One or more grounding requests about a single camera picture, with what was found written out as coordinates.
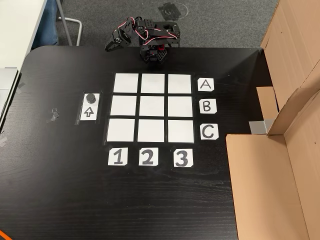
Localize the white nine-square grid sheet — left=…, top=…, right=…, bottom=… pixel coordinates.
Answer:
left=106, top=72, right=195, bottom=144

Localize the black floor tape patch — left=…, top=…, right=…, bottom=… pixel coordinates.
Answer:
left=157, top=2, right=189, bottom=22

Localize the person's leg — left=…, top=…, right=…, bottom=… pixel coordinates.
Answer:
left=31, top=0, right=60, bottom=50

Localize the white arrow paper sheet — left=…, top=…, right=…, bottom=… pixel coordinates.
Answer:
left=79, top=93, right=100, bottom=122

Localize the paper sheet letter A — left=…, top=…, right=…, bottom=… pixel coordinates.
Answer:
left=197, top=77, right=215, bottom=92

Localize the crumpled grey tape piece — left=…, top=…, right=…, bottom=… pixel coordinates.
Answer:
left=46, top=107, right=60, bottom=124

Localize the white desk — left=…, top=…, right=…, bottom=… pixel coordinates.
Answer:
left=0, top=0, right=50, bottom=70

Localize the flat grey tape piece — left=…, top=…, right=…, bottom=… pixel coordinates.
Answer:
left=0, top=129, right=10, bottom=147
left=16, top=81, right=27, bottom=95

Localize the paper sheet letter B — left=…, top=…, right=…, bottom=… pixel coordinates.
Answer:
left=199, top=99, right=218, bottom=115

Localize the paper sheet number 1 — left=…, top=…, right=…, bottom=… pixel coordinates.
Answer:
left=107, top=147, right=129, bottom=166

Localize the paper sheet number 2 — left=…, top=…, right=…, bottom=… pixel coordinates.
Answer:
left=138, top=147, right=160, bottom=167

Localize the silver laptop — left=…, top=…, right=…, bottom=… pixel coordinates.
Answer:
left=0, top=66, right=20, bottom=126

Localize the paper sheet letter C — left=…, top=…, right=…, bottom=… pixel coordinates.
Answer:
left=199, top=124, right=220, bottom=141

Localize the paper sheet number 3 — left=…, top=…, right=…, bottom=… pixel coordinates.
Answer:
left=173, top=148, right=194, bottom=168

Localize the grey tape strip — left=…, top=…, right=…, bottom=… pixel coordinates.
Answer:
left=249, top=119, right=275, bottom=135

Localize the brown cardboard sheet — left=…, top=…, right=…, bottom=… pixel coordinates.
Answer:
left=256, top=0, right=320, bottom=137
left=225, top=89, right=320, bottom=240

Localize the grey metal tube frame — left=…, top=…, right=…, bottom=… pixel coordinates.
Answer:
left=55, top=0, right=83, bottom=47

